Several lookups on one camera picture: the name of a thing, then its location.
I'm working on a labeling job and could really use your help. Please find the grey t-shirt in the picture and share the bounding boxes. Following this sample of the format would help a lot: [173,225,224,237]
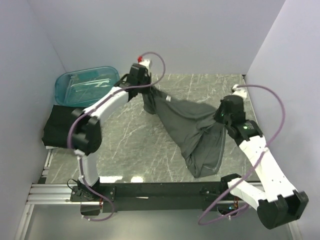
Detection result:
[142,87,226,178]

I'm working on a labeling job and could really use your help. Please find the black base beam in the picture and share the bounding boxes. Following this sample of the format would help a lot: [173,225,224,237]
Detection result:
[70,181,224,216]

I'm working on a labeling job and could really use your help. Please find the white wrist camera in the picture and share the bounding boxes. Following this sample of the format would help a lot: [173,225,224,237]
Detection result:
[231,84,248,100]
[137,55,152,69]

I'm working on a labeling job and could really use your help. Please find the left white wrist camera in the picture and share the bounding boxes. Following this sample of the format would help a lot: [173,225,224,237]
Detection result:
[137,55,152,69]

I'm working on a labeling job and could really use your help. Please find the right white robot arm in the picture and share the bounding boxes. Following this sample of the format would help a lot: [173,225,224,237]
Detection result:
[214,95,309,230]

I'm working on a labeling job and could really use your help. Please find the folded black t-shirt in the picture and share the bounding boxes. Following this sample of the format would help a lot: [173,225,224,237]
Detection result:
[41,105,77,148]

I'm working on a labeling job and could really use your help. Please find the aluminium frame rail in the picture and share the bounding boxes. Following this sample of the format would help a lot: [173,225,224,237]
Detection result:
[24,153,263,206]

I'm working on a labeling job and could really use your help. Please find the teal plastic bin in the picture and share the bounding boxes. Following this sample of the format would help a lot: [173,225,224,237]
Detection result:
[54,66,120,108]

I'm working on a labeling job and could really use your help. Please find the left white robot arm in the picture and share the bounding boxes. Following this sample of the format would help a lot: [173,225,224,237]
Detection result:
[66,59,152,201]

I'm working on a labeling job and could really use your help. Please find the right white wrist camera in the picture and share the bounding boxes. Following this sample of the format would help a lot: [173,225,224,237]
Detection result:
[231,84,248,100]

